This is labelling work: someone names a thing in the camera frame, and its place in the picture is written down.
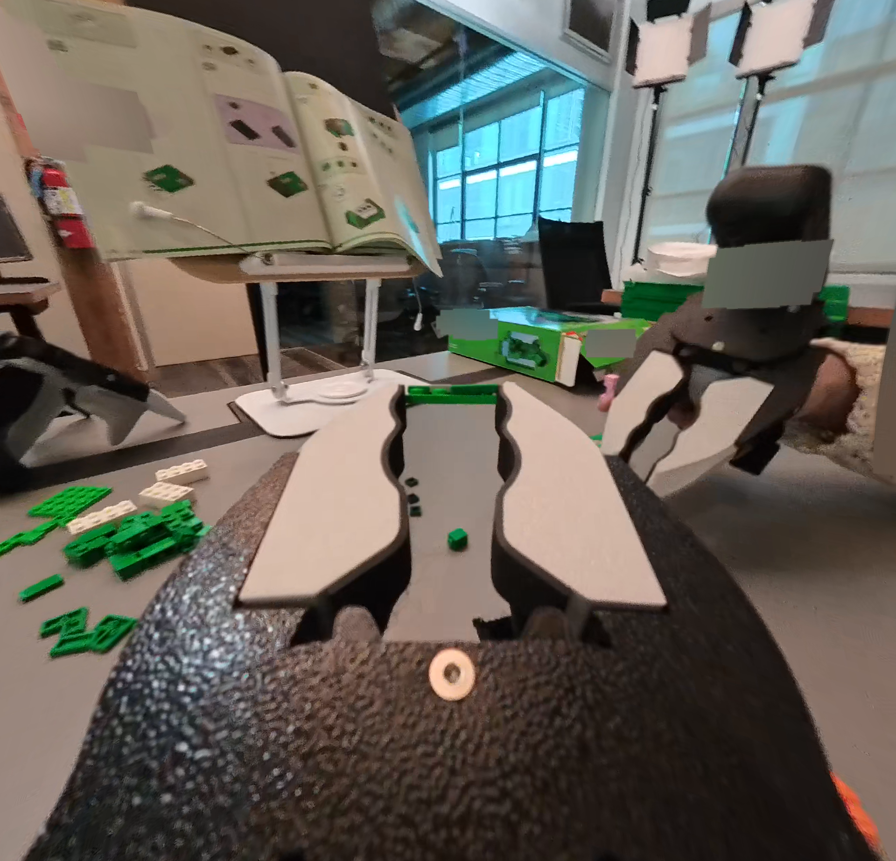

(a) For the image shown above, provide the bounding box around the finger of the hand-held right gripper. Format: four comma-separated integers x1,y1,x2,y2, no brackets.
601,350,692,465
645,375,777,500

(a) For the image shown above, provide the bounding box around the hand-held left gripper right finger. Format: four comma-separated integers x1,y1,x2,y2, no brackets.
492,382,668,624

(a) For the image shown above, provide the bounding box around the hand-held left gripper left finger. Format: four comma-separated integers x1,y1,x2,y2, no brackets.
237,385,412,620

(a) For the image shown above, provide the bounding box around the green cardboard lego box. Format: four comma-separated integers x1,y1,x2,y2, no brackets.
448,306,655,386

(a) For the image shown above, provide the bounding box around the green lego base build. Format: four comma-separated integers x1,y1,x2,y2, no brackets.
406,384,501,406

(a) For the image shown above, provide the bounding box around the pile of green lego pieces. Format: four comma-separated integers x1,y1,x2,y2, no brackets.
0,486,211,659

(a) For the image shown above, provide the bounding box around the thin white lego plate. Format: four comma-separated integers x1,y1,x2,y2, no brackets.
66,500,137,535

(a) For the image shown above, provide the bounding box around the open lego instruction booklet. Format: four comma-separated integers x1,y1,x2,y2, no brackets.
0,0,443,278

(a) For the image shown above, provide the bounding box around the person's right hand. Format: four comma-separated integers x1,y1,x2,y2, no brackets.
791,354,862,442

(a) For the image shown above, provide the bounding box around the green plastic crate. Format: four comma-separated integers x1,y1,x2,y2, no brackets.
619,280,851,330

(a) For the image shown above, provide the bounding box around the white book stand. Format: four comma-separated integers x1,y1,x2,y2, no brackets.
164,245,431,438

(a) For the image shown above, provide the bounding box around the heap of white paper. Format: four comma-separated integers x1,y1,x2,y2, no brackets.
644,242,718,278

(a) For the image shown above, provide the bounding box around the black office chair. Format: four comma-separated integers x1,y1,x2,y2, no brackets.
538,216,613,314

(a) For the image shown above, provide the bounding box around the grey black wedge-shaped stand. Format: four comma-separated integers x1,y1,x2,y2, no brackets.
0,331,189,494

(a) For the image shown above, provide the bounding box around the studio light on stand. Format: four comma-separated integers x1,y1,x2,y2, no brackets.
728,0,841,176
625,0,711,267

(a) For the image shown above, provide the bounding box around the red fire extinguisher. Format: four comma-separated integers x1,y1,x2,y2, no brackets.
27,156,95,250

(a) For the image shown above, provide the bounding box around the dark screen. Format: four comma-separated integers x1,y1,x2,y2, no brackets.
0,196,34,264

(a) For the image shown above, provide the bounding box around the grey wall vent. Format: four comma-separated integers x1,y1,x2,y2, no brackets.
563,0,620,63

